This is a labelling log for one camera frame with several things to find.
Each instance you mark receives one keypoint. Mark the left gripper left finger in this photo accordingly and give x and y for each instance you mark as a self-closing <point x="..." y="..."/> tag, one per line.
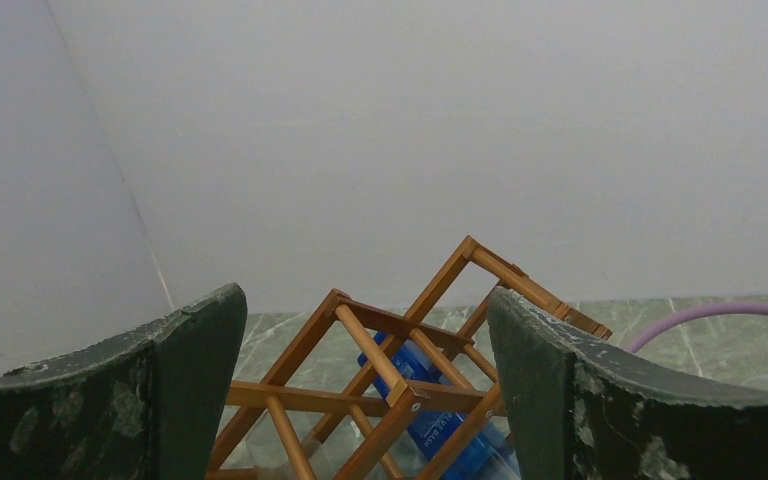
<point x="143" y="404"/>

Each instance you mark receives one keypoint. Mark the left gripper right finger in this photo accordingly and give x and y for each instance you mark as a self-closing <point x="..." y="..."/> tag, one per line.
<point x="581" y="408"/>

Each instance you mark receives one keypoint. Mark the blue square Blue Dash bottle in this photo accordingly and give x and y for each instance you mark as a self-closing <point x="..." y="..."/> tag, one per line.
<point x="487" y="456"/>

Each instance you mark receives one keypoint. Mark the brown wooden wine rack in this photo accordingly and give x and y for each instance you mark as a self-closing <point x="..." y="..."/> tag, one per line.
<point x="380" y="401"/>

